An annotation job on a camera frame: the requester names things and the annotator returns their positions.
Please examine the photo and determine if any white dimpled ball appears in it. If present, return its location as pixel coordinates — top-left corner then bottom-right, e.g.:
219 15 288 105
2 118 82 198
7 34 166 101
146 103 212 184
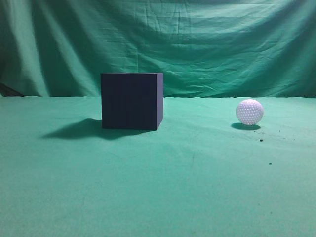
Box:
236 99 264 125

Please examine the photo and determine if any dark blue cube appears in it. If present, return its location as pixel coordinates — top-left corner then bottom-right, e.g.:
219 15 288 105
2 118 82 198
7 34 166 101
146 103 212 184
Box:
100 73 163 131

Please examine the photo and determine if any green cloth backdrop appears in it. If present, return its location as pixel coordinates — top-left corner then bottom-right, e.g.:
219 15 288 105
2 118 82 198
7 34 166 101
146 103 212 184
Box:
0 0 316 237

